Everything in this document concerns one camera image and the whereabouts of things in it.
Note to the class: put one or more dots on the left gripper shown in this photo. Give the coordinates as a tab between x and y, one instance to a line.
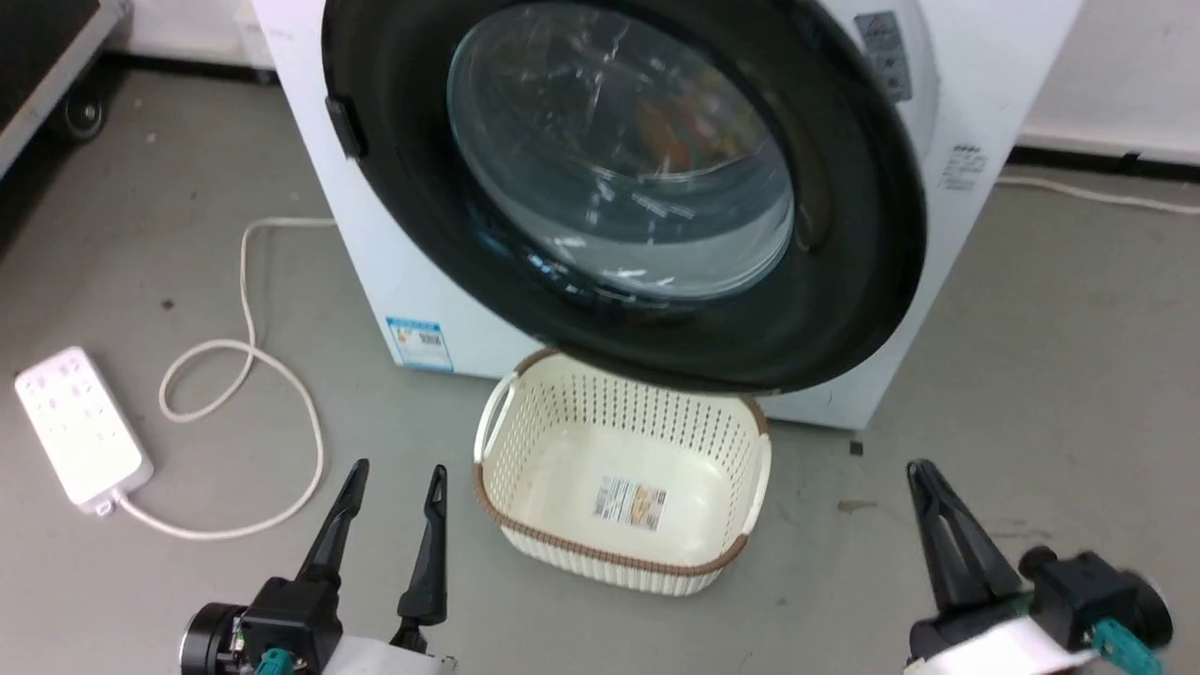
286	623

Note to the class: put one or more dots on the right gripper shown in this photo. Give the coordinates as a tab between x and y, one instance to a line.
1087	595

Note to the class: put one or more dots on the white front-load washing machine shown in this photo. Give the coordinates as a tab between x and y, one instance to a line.
375	253

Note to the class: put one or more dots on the black round glass washer door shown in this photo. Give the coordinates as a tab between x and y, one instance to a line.
844	281

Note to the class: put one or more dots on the cream perforated plastic laundry basket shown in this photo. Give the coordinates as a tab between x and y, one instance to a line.
562	459

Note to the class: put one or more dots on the blue energy label sticker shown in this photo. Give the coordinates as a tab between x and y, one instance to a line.
419	343

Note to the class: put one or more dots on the printed label sticker in basket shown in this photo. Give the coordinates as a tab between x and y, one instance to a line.
630	502

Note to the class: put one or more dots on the white power strip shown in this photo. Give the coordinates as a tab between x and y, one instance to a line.
80	427

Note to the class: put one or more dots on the colourful clothing inside drum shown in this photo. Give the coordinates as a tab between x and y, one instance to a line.
689	127

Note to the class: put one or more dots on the dark wheeled cart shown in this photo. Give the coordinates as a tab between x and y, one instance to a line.
37	56

